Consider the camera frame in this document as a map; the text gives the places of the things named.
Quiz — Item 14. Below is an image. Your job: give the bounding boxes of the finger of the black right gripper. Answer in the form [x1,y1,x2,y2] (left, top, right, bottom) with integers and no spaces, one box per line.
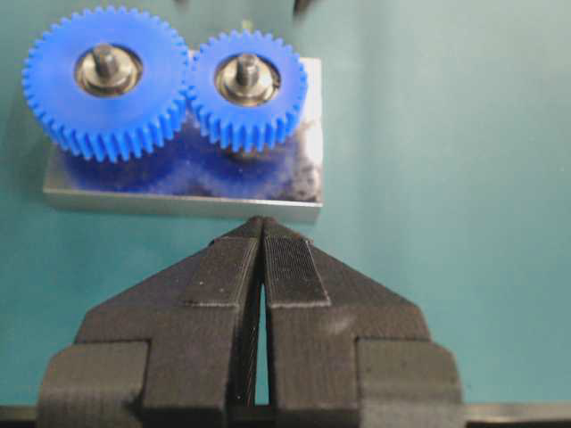
[293,0,320,12]

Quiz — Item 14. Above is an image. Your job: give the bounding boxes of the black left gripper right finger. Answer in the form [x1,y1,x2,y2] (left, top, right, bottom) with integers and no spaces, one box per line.
[262,219,464,427]

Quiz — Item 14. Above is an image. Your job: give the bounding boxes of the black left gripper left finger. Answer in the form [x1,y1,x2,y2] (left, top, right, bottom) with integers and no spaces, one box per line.
[37,218,263,427]

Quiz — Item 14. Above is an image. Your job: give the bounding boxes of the steel washer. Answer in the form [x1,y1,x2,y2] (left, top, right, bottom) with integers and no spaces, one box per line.
[79,51,138,93]
[219,58,274,101]

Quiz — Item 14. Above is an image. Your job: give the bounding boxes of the threaded shaft of small gear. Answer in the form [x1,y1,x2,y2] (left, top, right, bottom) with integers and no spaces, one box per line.
[236,53,260,87]

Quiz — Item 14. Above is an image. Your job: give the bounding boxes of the small blue gear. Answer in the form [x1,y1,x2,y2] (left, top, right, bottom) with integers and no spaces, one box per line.
[186,30,308,152]

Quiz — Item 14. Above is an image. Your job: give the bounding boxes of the metal base block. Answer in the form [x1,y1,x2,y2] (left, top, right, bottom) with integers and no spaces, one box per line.
[43,57,324,222]

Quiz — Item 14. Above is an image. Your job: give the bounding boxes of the teal table mat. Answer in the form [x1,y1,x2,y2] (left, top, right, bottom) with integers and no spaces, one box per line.
[1,1,570,405]

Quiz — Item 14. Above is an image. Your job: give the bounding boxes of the large blue gear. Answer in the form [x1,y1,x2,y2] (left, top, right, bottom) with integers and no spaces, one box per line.
[21,6,189,163]

